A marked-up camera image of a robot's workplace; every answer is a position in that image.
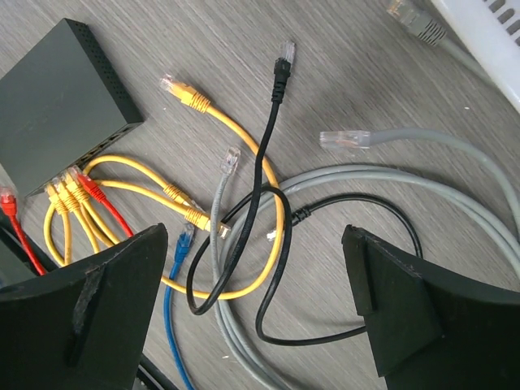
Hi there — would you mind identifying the blue ethernet cable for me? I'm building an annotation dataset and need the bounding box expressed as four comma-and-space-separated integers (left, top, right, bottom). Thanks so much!
162, 223, 197, 390

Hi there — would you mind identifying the yellow ethernet cable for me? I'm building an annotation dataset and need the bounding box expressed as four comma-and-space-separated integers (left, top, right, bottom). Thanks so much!
158, 74, 286, 301
43, 154, 232, 267

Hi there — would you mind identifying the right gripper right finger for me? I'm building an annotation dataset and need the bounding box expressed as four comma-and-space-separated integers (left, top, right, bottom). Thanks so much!
342, 225, 519, 389

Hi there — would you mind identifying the white plastic perforated basket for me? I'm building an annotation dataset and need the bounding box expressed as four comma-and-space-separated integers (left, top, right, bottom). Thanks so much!
432, 0, 519, 110

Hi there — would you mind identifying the grey ethernet cable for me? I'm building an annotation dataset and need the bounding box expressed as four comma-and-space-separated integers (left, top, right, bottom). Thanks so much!
213, 128, 520, 390
385, 0, 505, 94

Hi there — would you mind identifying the black network switch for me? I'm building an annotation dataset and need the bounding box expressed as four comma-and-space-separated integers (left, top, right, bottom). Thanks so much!
1, 19, 144, 197

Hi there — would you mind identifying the red ethernet cable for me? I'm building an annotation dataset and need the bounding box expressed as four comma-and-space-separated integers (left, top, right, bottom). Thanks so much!
0, 172, 135, 277

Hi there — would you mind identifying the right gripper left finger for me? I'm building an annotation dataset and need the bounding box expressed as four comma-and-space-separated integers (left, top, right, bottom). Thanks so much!
1, 223, 168, 389

